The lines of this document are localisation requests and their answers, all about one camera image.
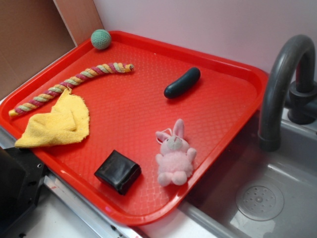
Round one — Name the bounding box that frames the brown cardboard panel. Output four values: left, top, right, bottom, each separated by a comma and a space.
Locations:
0, 0, 103, 99

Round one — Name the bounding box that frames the grey toy faucet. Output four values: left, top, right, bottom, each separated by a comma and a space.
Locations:
258, 35, 317, 152

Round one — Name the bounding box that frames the grey toy sink basin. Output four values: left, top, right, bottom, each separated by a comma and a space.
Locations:
179, 115, 317, 238

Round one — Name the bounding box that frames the red plastic tray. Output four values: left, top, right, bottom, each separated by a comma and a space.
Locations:
0, 31, 268, 226

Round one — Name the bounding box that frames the yellow cloth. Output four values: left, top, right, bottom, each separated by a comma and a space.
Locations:
15, 89, 90, 148

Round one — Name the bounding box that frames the green textured ball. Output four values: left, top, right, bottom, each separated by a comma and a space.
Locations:
91, 29, 112, 50

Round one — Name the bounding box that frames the black square block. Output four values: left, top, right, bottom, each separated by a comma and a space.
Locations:
94, 150, 142, 195

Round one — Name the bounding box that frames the dark green toy cucumber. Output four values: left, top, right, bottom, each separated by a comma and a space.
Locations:
163, 67, 201, 99

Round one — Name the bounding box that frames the multicolored twisted rope toy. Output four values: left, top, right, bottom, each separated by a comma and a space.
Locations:
8, 62, 134, 118

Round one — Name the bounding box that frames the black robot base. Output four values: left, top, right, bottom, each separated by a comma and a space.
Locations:
0, 147, 47, 237

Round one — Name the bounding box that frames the pink plush bunny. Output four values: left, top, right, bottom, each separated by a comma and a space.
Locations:
155, 119, 197, 187

